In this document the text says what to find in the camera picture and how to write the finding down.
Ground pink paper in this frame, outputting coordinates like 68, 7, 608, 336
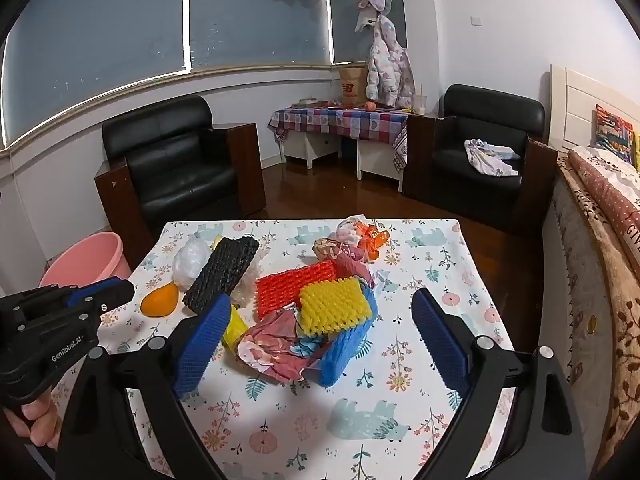
236, 310, 331, 386
320, 251, 376, 291

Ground clear plastic bag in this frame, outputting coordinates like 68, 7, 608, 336
171, 237, 211, 293

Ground red foam net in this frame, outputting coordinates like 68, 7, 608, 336
255, 259, 337, 322

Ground pink dotted quilt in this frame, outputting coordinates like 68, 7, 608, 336
567, 149, 640, 256

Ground brown paper bag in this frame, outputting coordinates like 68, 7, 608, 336
339, 66, 371, 106

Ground patterned crumpled paper ball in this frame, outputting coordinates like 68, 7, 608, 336
313, 237, 346, 263

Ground yellow foam net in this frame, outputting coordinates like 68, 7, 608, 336
298, 276, 372, 337

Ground orange plastic wrapper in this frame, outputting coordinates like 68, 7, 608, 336
357, 224, 391, 263

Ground checked tablecloth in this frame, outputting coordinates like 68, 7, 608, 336
269, 102, 416, 166

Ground pink plastic basin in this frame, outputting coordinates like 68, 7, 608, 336
39, 231, 132, 291

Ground floral tablecloth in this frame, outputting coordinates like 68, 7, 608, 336
50, 219, 516, 480

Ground black leather armchair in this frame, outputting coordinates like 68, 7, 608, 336
94, 94, 267, 261
402, 84, 558, 233

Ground yellow plastic wrapper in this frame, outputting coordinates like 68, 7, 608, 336
220, 304, 249, 353

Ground white bed headboard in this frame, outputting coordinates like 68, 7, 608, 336
549, 64, 640, 153

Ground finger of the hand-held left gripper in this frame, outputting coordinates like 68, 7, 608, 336
82, 280, 136, 318
66, 278, 126, 307

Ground colourful pillow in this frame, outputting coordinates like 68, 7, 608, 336
594, 105, 636, 166

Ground window with grey blind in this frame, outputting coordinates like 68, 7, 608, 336
0, 0, 406, 148

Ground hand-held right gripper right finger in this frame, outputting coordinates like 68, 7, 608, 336
411, 287, 588, 480

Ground crumpled light cloth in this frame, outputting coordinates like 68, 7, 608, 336
464, 138, 521, 177

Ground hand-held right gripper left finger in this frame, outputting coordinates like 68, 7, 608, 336
55, 294, 233, 480

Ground black foam net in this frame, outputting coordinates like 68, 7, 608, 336
181, 235, 260, 315

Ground person's left hand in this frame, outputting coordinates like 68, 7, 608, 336
2, 392, 63, 448

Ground white desk cabinet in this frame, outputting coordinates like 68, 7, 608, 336
282, 130, 343, 170
356, 137, 406, 193

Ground brown floral blanket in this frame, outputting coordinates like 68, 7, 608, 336
555, 155, 640, 461

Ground floral puffer jacket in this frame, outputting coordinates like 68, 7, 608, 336
366, 15, 416, 108

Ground white red plastic bag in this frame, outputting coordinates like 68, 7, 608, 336
336, 215, 371, 248

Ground blue foam net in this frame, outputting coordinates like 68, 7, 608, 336
317, 285, 377, 388

